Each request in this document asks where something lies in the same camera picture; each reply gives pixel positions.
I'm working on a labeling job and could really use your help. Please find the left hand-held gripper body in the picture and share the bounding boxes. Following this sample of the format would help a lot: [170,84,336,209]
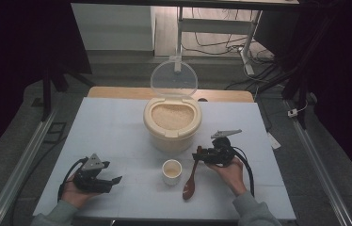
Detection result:
[72,153,114,194]

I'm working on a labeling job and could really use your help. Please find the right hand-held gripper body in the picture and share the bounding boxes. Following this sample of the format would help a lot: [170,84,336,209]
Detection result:
[200,128,243,168]

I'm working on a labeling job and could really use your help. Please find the cream rice container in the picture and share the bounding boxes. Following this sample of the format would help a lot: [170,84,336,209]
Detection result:
[142,96,203,153]

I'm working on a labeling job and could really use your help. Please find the brown wooden spoon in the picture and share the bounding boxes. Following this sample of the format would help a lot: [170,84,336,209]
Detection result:
[182,145,204,202]

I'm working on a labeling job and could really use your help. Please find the small rice portion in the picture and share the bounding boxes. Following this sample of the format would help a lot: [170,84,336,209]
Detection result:
[164,167,180,177]

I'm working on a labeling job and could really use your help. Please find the white cup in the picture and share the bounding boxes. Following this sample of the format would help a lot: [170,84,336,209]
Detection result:
[161,158,184,186]

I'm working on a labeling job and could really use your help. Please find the white rice heap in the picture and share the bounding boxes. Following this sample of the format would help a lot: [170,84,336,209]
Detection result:
[151,103,195,131]

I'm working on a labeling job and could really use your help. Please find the person's left hand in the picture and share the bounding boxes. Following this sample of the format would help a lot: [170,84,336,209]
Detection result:
[60,181,103,210]

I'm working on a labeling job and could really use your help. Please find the person's right hand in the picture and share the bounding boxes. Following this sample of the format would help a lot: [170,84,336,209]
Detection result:
[206,155,248,198]

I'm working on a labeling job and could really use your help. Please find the white table cover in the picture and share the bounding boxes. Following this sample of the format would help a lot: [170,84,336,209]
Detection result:
[32,96,296,220]

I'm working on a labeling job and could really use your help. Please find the white paper tag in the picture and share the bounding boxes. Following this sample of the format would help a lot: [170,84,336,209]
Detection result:
[266,131,281,150]

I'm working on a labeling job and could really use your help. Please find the wooden table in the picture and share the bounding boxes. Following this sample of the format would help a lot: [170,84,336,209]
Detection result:
[88,86,255,104]

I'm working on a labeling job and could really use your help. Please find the clear container lid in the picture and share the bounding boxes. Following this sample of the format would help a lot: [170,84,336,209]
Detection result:
[150,59,199,98]

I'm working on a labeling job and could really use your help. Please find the black stand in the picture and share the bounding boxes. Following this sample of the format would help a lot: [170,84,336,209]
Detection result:
[40,62,97,121]

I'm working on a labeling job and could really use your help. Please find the white cabinet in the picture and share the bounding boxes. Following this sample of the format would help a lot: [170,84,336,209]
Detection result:
[71,3,154,52]

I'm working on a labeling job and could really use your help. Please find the dark curtain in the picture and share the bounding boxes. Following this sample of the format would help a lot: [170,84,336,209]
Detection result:
[255,0,352,192]
[0,0,92,170]

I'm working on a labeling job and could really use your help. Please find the left hand-held gripper cable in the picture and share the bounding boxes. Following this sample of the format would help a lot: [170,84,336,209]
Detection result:
[56,156,88,203]

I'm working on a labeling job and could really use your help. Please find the hand-held gripper cable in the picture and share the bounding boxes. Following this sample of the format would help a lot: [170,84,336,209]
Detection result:
[231,145,256,198]
[56,156,88,203]

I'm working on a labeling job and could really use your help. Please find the right hand-held gripper cable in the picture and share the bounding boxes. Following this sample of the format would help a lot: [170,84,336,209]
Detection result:
[231,145,256,198]

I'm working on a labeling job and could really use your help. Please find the black floor bracket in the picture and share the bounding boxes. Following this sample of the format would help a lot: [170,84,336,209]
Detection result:
[42,121,68,145]

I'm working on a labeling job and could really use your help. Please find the metal rail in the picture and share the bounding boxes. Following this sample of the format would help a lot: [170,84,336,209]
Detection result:
[0,106,57,226]
[285,100,352,226]

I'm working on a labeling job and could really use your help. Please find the black floor cables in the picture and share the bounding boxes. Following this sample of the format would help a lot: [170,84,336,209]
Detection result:
[182,8,279,92]

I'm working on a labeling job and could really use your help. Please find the white desk frame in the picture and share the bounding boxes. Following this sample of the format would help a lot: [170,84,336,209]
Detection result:
[173,6,264,76]

